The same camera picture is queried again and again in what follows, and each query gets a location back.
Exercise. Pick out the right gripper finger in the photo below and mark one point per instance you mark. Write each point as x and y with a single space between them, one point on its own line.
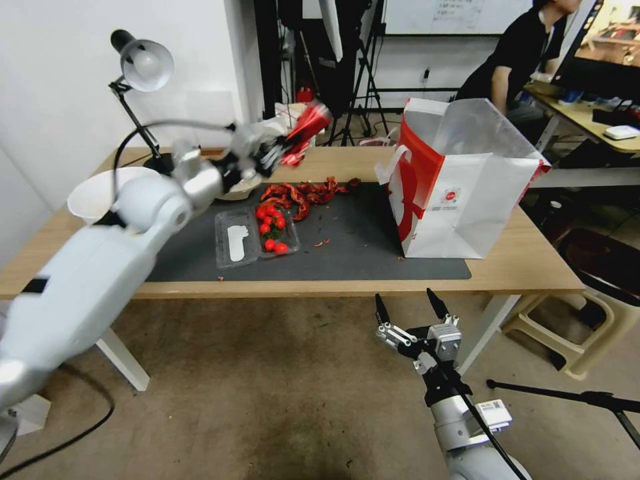
395 334
440 305

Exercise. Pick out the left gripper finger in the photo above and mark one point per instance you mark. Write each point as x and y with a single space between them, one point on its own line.
265 162
280 142

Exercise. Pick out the red snack bag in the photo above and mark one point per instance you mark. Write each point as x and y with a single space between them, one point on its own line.
312 122

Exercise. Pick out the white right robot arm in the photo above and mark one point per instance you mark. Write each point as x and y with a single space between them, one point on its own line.
470 435

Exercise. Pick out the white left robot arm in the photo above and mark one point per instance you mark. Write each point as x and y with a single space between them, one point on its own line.
90 280

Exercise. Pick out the clear disposable takeout box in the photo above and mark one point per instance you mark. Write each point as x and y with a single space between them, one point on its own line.
235 237

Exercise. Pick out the white red delivery bag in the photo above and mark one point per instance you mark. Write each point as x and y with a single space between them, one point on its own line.
475 210

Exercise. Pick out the beige bowl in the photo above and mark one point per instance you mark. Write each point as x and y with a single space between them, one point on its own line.
241 193

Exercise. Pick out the red cherry tomato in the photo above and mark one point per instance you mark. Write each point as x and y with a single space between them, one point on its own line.
280 223
271 210
261 213
282 248
270 244
265 229

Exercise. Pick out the dried red chili pile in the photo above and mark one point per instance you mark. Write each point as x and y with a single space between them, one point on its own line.
305 194

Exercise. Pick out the wooden table with white legs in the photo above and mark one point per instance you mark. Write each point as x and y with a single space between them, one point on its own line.
500 272

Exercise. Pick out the single dried red chili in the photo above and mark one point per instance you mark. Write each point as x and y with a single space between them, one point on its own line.
354 182

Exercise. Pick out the dark grey table mat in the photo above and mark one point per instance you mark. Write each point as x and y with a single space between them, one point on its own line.
350 260

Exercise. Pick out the black stand pole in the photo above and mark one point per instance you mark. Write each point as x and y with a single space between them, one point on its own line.
550 391

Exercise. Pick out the black tripod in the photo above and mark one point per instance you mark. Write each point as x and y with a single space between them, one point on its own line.
367 75

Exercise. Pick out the white paper bowl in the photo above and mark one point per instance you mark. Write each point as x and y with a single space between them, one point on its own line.
95 192

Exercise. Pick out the black white desk lamp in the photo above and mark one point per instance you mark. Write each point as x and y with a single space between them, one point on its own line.
147 62

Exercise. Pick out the beige plastic stool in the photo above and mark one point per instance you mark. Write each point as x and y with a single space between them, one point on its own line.
596 346

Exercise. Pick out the black chair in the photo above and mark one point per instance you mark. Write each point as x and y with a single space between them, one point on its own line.
616 272

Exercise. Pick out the whiteboard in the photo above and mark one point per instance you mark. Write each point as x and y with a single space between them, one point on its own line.
450 17

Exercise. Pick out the yellow wooden desk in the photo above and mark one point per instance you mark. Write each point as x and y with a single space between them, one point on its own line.
575 116

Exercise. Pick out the small white device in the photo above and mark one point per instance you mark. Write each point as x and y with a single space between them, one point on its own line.
621 132

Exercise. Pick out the person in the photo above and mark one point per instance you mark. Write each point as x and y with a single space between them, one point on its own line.
520 55

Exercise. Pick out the large monitor screen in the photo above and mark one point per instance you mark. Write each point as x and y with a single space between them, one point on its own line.
610 40

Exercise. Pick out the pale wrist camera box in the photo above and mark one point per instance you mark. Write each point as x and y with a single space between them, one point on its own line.
445 341

